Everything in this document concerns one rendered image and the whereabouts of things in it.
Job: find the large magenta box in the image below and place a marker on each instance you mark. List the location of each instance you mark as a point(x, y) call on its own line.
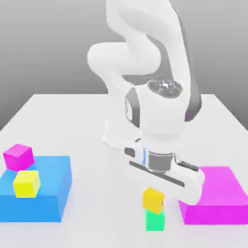
point(219, 199)

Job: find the small yellow cube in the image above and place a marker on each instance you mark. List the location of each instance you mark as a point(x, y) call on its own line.
point(26, 185)

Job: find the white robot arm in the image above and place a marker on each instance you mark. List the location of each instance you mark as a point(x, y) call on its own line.
point(135, 58)

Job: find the small green cube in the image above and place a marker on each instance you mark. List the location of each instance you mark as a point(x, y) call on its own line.
point(155, 221)

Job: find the small magenta cube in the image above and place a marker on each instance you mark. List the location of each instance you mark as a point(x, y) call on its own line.
point(18, 158)

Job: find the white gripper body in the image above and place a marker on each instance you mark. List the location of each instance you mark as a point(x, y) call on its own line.
point(186, 190)

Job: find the large blue box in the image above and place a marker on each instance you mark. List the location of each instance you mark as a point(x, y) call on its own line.
point(38, 205)

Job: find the small orange cube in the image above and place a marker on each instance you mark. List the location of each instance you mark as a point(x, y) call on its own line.
point(152, 199)

